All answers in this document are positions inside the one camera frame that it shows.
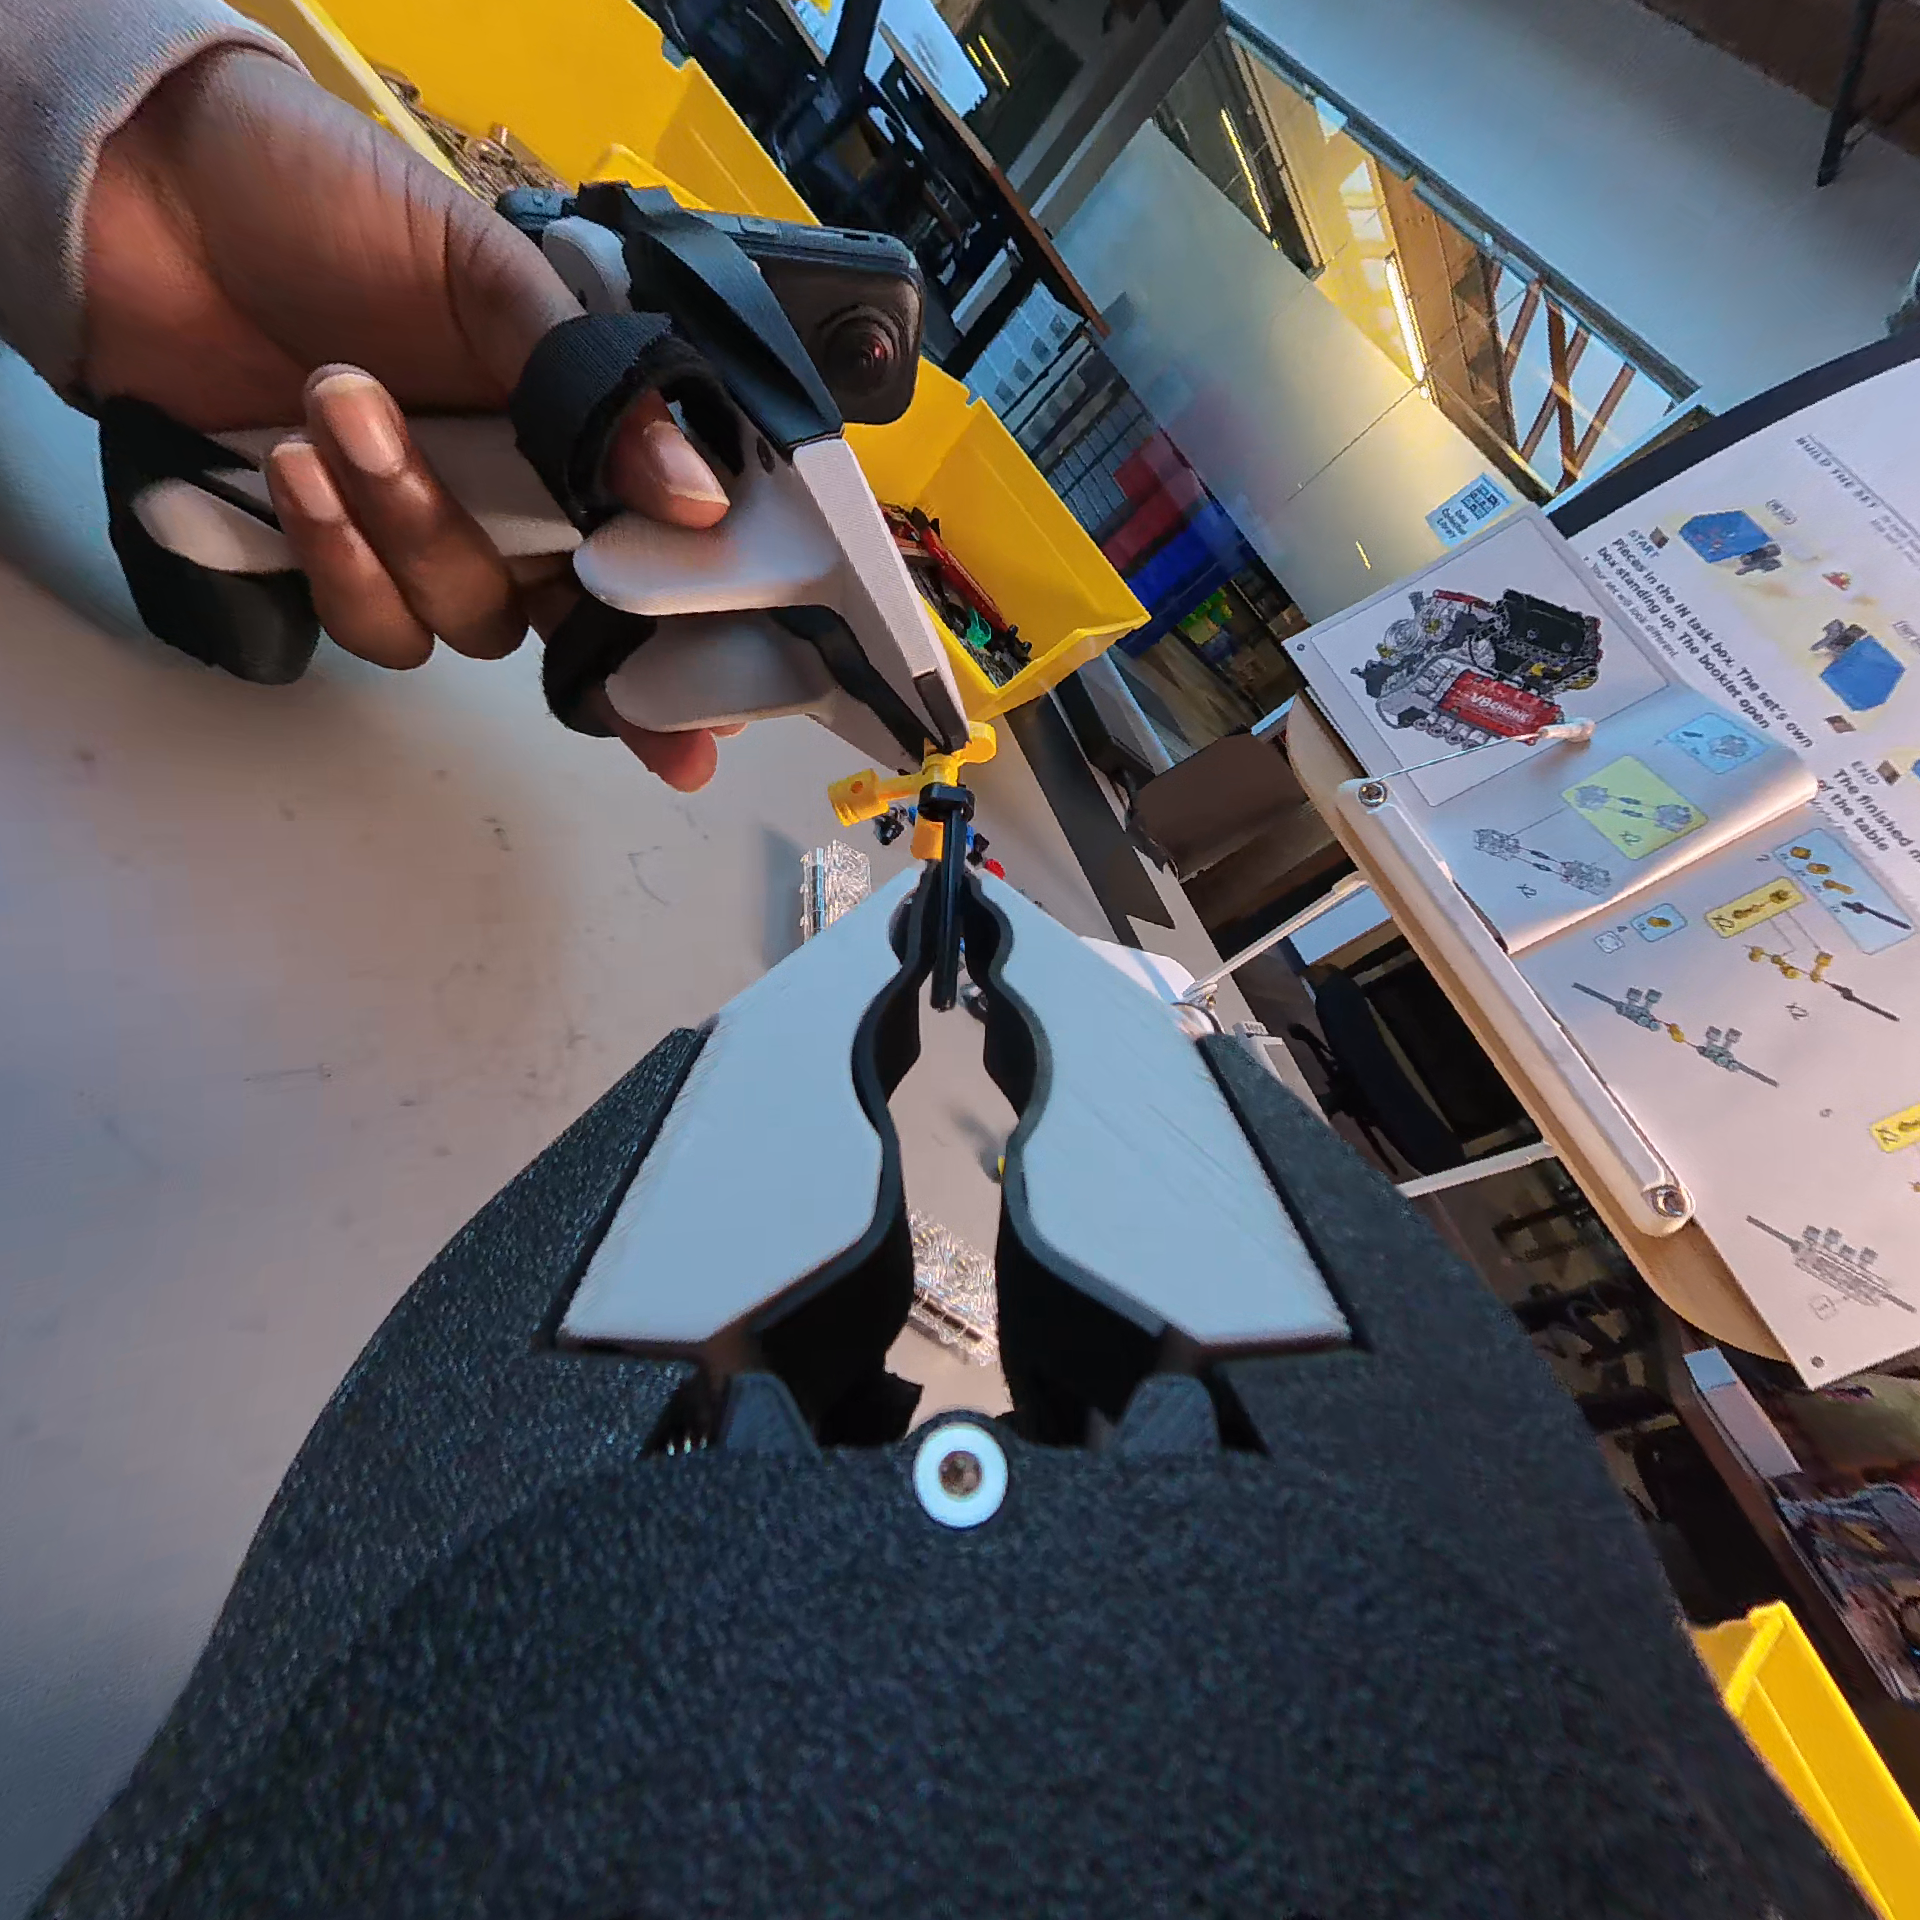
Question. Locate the colourful printed package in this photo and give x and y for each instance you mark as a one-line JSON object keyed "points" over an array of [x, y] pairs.
{"points": [[1853, 1575]]}

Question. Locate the printed task sheet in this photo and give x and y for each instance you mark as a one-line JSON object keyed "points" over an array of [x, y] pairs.
{"points": [[1801, 599]]}

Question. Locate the yellow plastic bin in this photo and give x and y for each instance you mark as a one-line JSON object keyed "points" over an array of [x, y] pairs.
{"points": [[525, 60], [1815, 1755]]}

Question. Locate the person's left hand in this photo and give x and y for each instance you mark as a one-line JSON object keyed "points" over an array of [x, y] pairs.
{"points": [[301, 241]]}

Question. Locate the person's left forearm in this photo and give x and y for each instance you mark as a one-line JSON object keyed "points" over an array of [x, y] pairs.
{"points": [[77, 135]]}

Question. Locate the red and black toy parts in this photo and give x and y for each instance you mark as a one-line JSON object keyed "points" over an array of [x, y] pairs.
{"points": [[946, 585]]}

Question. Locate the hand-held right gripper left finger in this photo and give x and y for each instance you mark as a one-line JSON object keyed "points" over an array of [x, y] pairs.
{"points": [[751, 1171]]}

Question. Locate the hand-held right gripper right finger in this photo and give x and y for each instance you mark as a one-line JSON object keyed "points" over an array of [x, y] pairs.
{"points": [[1155, 1184]]}

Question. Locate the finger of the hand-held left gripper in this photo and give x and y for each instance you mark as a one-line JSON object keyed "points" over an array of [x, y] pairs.
{"points": [[849, 667], [885, 585]]}

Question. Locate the clear toy brick dark rod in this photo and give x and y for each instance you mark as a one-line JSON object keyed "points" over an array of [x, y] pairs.
{"points": [[955, 1289]]}

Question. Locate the toy building instruction booklet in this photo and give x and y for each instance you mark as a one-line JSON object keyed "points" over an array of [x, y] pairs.
{"points": [[1441, 630]]}

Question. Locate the grey desk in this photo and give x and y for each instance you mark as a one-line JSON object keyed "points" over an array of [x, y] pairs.
{"points": [[375, 974]]}

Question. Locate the yellow and black axle assembly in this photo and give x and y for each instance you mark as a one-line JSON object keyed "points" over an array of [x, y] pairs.
{"points": [[946, 900]]}

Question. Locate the yellow bin with toy parts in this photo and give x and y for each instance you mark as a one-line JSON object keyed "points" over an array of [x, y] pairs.
{"points": [[1050, 570]]}

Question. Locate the small wall notice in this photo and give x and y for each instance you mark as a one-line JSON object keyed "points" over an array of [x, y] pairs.
{"points": [[1468, 511]]}

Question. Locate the pile of colourful toy pieces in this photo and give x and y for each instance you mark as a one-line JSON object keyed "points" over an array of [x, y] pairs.
{"points": [[887, 826]]}

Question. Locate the brown cardboard box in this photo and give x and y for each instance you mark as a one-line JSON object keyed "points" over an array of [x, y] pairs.
{"points": [[1230, 826]]}

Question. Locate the stack of red blue bins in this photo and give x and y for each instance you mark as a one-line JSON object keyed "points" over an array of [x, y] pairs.
{"points": [[1186, 555]]}

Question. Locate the grey drawer rack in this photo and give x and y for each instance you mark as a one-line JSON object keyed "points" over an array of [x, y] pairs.
{"points": [[1079, 420]]}

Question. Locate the heap of small parts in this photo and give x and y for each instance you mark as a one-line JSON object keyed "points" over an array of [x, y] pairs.
{"points": [[466, 150]]}

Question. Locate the clear toy brick grey rod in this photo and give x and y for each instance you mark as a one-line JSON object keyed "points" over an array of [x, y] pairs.
{"points": [[836, 888]]}

